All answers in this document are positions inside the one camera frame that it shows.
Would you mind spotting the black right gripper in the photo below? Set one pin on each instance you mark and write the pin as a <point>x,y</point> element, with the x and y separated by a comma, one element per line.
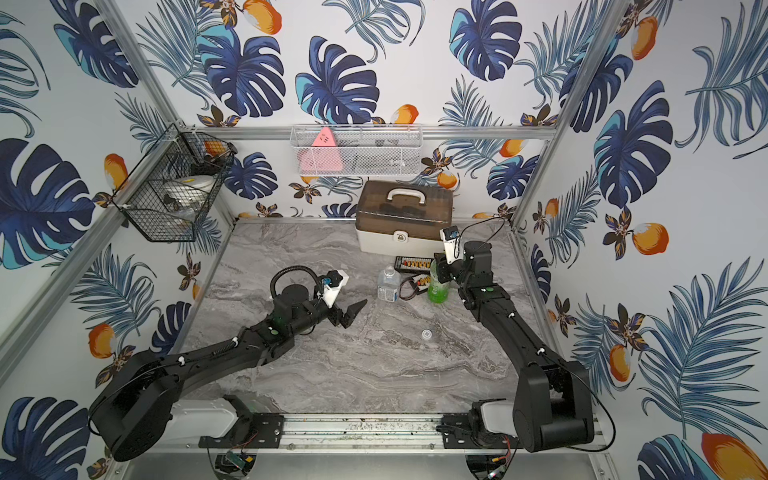
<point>443,268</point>

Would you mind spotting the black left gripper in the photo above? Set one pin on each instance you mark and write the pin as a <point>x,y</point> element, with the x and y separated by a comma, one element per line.
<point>336,312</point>

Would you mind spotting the green plastic bottle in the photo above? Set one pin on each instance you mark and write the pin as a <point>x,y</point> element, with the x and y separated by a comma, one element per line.
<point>437,291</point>

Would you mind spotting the clear plastic water bottle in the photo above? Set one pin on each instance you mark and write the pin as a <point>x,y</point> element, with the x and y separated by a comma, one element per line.
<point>388,284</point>

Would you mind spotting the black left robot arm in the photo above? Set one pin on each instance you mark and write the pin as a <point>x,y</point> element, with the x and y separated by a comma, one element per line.
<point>131,414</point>

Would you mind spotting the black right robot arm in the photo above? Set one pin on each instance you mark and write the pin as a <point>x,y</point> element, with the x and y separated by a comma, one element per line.
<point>552,405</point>

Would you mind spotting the front yellow connector board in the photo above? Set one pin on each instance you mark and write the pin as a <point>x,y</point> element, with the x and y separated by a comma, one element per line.
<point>421,283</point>

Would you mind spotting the brown lid storage box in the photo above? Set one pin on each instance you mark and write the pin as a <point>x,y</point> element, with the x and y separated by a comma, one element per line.
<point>396,219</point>

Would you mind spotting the pink triangle card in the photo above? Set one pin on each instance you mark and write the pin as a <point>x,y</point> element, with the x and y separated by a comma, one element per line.
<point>323,156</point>

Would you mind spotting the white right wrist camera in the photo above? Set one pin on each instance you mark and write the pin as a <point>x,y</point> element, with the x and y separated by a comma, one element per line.
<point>451,238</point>

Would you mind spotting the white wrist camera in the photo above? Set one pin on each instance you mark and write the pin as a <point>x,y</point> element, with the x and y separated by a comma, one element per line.
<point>332,283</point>
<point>451,238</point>

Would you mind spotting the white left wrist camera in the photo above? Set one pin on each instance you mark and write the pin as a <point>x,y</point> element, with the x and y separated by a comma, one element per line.
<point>332,283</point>

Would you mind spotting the aluminium front rail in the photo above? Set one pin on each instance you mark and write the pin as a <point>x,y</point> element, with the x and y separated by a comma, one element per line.
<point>319,433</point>

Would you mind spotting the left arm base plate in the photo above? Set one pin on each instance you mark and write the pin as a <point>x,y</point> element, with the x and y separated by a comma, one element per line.
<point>250,431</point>

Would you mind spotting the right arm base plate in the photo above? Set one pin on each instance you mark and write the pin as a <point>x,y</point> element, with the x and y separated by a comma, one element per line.
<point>465,431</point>

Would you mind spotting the white mesh wall shelf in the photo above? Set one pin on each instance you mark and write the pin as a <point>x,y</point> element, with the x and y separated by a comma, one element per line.
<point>368,150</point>

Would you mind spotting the black wire basket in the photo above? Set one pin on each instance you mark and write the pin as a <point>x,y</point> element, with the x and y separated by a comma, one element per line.
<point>169,195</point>

